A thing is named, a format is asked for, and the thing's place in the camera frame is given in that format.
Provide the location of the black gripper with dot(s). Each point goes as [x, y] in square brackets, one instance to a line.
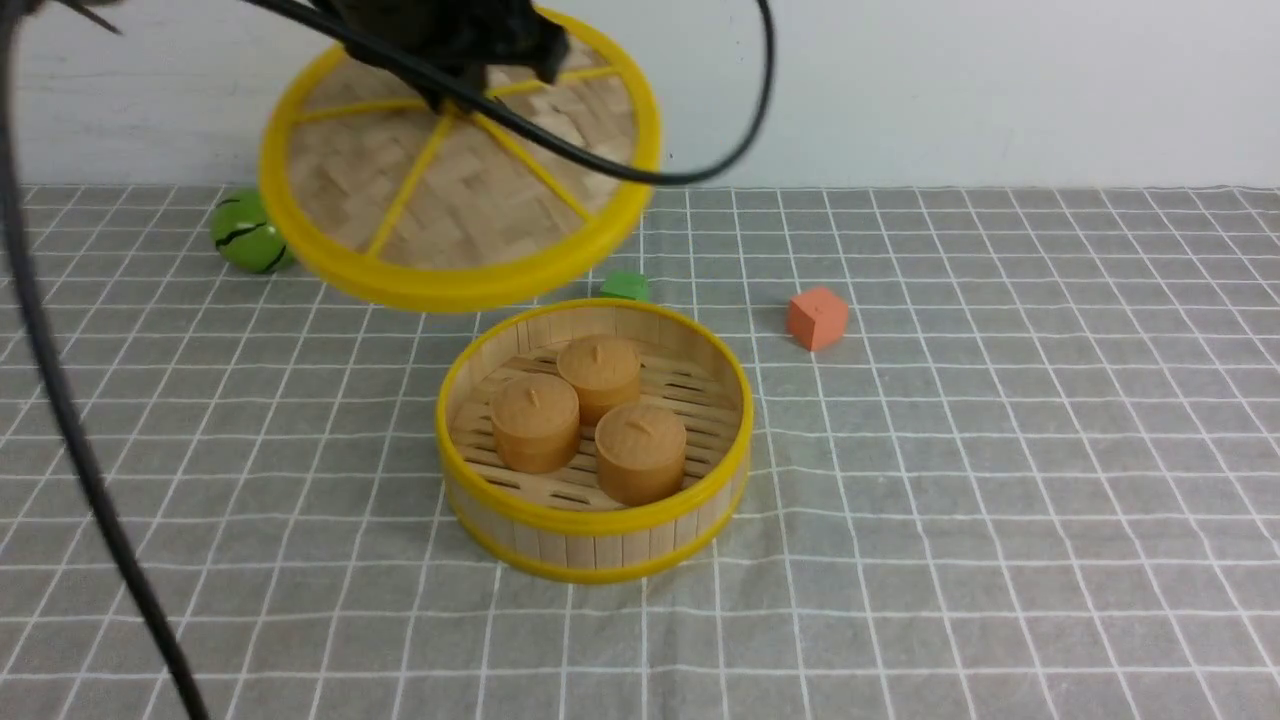
[463, 39]

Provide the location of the yellow woven bamboo steamer lid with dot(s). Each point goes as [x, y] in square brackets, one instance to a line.
[429, 211]

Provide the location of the yellow bamboo steamer basket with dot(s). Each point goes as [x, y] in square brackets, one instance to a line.
[560, 525]

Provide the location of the green toy apple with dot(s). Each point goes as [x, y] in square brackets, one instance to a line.
[244, 234]

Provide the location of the green block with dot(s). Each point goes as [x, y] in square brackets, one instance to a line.
[631, 286]

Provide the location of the back brown toy bun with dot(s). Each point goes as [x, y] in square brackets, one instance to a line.
[604, 370]

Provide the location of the brown toy bun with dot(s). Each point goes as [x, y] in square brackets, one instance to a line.
[535, 422]
[604, 370]
[640, 453]

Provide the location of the left brown toy bun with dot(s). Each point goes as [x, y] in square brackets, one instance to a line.
[535, 422]

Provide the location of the right brown toy bun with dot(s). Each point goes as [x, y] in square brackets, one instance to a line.
[640, 453]

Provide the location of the orange cube block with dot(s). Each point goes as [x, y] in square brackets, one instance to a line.
[817, 318]

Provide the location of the grey checked tablecloth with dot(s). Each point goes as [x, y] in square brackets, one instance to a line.
[1037, 477]

